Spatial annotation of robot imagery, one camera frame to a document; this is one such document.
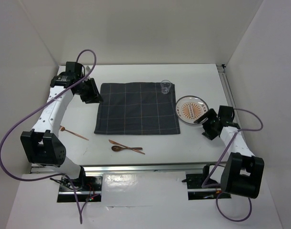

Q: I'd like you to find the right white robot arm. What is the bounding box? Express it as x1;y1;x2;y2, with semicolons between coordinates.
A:
194;105;264;199

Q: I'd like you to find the patterned glass plate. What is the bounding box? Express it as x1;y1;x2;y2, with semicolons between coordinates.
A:
175;95;209;125

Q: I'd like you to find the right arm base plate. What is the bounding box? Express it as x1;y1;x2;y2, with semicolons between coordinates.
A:
181;174;231;200

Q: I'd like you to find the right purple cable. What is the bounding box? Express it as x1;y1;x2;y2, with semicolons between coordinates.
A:
201;108;264;222

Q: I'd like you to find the right aluminium rail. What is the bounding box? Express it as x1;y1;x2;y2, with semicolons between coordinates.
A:
216;64;254;157

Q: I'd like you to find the clear plastic cup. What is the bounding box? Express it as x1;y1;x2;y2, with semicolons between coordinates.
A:
161;80;172;94

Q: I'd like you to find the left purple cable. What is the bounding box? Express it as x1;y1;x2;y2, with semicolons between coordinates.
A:
0;49;98;225

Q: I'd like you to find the dark grey checked cloth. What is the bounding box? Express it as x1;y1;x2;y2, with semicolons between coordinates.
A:
94;82;181;135

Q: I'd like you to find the front aluminium rail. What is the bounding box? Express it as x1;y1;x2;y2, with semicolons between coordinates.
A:
83;162;214;174

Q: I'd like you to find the purple cable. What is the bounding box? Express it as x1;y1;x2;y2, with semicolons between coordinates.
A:
0;49;98;225
201;108;264;222

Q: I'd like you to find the dark wooden spoon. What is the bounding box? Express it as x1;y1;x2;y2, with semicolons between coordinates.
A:
111;145;143;152

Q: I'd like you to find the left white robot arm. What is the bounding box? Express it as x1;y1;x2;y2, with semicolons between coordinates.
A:
20;62;103;190

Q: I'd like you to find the aluminium rail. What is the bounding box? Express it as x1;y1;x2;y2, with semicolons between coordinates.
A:
216;64;254;157
83;162;214;174

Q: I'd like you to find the copper fork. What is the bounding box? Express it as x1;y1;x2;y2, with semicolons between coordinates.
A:
60;126;89;141

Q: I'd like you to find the copper knife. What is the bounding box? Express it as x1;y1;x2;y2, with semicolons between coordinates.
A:
109;139;145;155

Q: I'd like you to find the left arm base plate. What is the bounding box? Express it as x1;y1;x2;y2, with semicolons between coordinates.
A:
53;176;103;203

